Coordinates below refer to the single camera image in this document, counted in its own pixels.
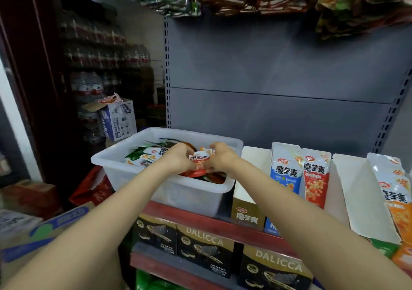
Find person's right hand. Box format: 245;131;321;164
207;142;242;174

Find person's left hand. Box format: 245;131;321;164
156;143;196;177

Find pile of snack packets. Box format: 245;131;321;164
124;138;227;184

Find white plastic bin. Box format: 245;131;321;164
91;127;244;218

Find gold display box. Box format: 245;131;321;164
230;146;273;231

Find blue snack packets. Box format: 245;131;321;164
270;142;304;194

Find blue display box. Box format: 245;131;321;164
264;171;305;237

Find green display box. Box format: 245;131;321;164
331;154;401;258

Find orange snack packets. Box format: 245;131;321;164
367;153;412;244

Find orange display box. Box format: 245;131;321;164
391;243;412;276

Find person's left forearm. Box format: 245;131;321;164
3;161;175;290

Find person's right forearm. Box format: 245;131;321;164
225;161;412;290

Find white blue carton box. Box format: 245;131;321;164
80;93;138;142

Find green snack bag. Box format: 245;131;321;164
135;269;184;290

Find blue print cardboard carton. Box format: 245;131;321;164
0;203;94;281

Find hanging yellow green snack bags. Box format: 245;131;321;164
315;0;412;39

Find red plastic bag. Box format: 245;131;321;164
70;166;113;207

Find dark rack of bottled water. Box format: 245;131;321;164
55;0;165;146

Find red carton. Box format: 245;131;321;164
0;180;46;217

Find dark brown door frame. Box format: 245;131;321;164
0;0;72;197

